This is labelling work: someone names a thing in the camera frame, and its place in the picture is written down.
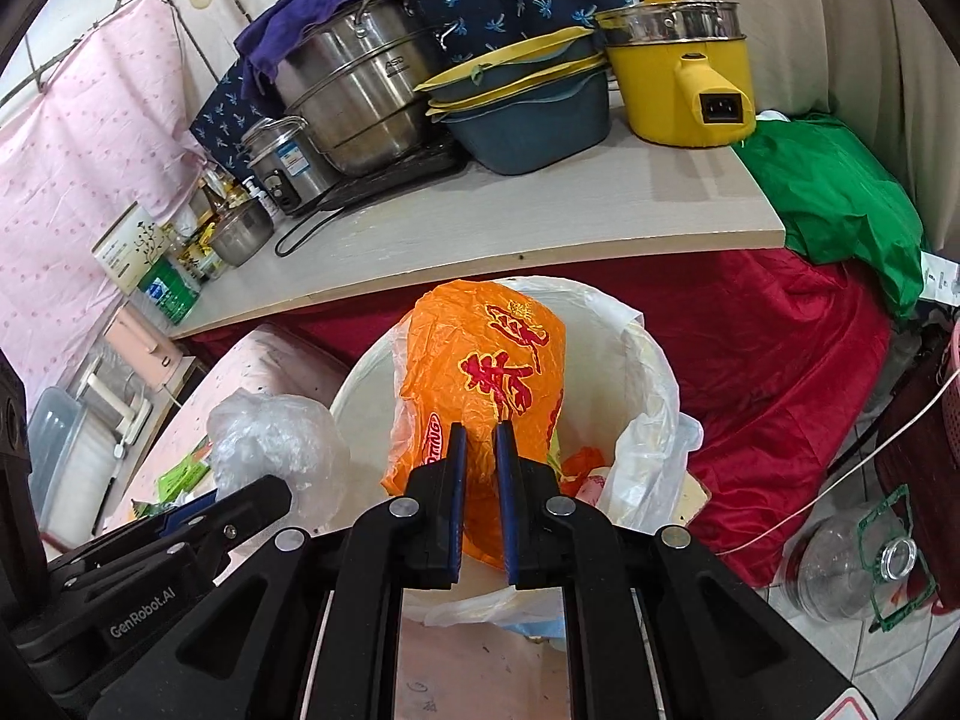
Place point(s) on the clear plastic bottle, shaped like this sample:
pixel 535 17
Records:
pixel 864 563

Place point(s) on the large steel stockpot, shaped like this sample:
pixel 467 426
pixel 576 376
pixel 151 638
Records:
pixel 354 80

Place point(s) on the clear plastic bag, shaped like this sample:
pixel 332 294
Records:
pixel 288 436

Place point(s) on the yellow label jar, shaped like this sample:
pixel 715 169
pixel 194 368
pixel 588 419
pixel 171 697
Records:
pixel 198 256

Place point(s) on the white trash bin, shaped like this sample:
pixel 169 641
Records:
pixel 621 397

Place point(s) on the yellow electric pot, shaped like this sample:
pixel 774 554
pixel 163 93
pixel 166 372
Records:
pixel 683 71

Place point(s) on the orange printed plastic bag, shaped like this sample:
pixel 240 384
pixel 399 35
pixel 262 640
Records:
pixel 475 353

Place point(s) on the white dish rack box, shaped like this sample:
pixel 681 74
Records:
pixel 72 459

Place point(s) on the white glass kettle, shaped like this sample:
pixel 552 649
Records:
pixel 127 417

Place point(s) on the purple towel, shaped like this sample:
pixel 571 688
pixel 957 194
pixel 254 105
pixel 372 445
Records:
pixel 276 33

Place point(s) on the beige curtain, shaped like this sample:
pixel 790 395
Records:
pixel 882 67

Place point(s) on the red plastic bag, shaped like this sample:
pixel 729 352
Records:
pixel 577 468

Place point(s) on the black induction cooktop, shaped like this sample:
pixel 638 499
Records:
pixel 423 164

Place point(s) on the pink electric kettle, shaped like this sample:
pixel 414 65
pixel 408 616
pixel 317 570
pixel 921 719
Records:
pixel 145 349

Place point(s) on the white cardboard box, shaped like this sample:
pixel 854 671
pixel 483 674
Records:
pixel 130 248

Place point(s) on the pink dotted curtain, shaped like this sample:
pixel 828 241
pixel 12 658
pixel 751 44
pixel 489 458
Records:
pixel 111 131

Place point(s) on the small steel bowl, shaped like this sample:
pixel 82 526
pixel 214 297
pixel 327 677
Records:
pixel 241 232

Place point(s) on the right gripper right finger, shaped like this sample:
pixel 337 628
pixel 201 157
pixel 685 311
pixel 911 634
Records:
pixel 656 626

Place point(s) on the green toothpaste box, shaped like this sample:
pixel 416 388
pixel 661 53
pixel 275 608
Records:
pixel 186 475

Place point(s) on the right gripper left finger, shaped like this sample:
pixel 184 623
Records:
pixel 308 626

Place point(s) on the stacked blue yellow basins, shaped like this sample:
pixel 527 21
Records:
pixel 527 105

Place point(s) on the steel rice cooker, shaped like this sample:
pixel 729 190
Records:
pixel 291 169

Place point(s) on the green plastic bag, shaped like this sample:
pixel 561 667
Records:
pixel 838 202

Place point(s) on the green tin can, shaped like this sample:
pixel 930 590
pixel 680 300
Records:
pixel 165 287

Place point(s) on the red velvet curtain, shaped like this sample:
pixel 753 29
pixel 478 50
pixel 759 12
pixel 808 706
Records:
pixel 775 357

